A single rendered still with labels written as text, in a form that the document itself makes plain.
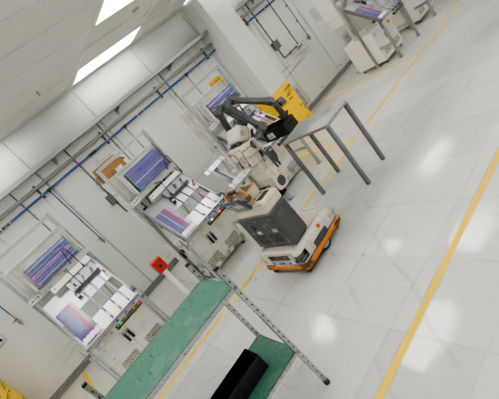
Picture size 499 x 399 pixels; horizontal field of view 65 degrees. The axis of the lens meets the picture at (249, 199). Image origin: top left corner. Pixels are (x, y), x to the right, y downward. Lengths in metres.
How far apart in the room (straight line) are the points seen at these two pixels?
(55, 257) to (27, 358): 2.04
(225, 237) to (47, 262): 2.01
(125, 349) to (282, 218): 2.32
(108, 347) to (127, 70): 4.18
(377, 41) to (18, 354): 7.35
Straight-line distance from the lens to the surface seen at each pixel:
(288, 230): 3.50
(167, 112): 6.77
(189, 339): 2.21
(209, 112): 5.31
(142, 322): 4.70
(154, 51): 7.08
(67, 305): 4.55
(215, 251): 4.93
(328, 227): 3.78
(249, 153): 3.55
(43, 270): 4.60
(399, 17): 9.09
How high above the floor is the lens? 1.90
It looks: 17 degrees down
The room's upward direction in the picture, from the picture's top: 41 degrees counter-clockwise
